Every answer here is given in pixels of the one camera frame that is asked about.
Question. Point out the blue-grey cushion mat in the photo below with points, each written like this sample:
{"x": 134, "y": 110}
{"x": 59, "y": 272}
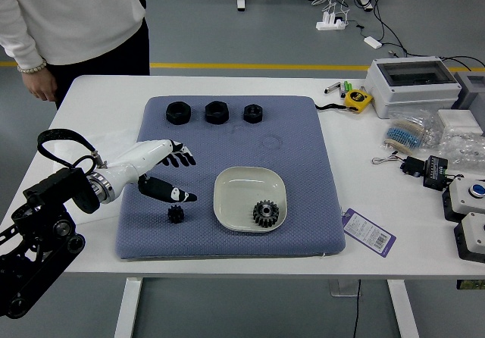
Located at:
{"x": 227, "y": 141}

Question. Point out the small black gear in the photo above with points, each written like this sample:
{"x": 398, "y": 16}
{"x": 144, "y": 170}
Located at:
{"x": 176, "y": 215}

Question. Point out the white foam block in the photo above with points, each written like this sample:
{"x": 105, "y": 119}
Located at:
{"x": 460, "y": 120}

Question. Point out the silver metal cylinder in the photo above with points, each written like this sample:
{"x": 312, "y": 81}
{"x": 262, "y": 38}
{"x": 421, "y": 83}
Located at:
{"x": 333, "y": 88}

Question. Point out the clear printed plastic bag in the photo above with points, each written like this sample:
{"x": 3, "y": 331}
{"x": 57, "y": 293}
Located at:
{"x": 113, "y": 141}

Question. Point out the person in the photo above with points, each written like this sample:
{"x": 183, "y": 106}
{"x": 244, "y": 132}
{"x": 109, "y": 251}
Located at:
{"x": 76, "y": 12}

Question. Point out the clear bag of small parts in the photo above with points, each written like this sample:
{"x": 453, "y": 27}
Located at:
{"x": 462, "y": 146}

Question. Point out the small grey box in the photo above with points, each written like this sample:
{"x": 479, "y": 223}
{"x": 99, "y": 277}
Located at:
{"x": 471, "y": 91}

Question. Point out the small black hex nut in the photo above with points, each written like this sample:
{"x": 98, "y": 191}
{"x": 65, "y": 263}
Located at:
{"x": 253, "y": 113}

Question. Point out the button box with blue button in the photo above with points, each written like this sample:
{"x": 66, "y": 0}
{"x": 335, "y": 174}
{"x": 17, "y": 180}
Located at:
{"x": 462, "y": 199}

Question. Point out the white square dish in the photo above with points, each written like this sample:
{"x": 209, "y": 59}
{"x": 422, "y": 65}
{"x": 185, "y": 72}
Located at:
{"x": 236, "y": 190}

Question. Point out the metal bracket under table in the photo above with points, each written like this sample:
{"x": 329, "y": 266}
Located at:
{"x": 341, "y": 288}

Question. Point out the white power adapter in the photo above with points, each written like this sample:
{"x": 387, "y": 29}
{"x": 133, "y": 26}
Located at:
{"x": 372, "y": 42}

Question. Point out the black relay module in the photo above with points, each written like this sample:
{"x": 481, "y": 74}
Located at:
{"x": 435, "y": 171}

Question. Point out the white power strip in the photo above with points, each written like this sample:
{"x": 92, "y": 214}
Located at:
{"x": 329, "y": 24}

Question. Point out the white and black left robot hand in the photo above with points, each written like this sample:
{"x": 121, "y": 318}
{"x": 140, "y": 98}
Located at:
{"x": 144, "y": 156}

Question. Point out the grey enclosure box, clear lid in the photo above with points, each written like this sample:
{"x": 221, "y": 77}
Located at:
{"x": 409, "y": 95}

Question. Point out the person's hand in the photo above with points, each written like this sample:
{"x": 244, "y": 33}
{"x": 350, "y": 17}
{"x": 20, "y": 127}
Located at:
{"x": 39, "y": 84}

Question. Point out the large black hex nut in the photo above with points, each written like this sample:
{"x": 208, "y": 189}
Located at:
{"x": 217, "y": 112}
{"x": 178, "y": 113}

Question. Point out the white table leg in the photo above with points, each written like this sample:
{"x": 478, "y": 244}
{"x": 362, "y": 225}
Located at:
{"x": 403, "y": 307}
{"x": 127, "y": 307}

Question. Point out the bag of blue resistors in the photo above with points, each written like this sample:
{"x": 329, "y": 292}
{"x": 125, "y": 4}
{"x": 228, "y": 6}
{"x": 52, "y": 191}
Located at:
{"x": 405, "y": 135}

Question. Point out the big black gear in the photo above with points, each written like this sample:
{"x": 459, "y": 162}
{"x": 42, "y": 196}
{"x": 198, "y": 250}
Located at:
{"x": 266, "y": 213}

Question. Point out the white and black button box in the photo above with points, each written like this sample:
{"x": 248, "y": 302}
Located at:
{"x": 473, "y": 233}

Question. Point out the purple and white label tag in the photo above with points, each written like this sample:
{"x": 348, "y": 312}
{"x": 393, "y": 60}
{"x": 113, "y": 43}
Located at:
{"x": 367, "y": 232}

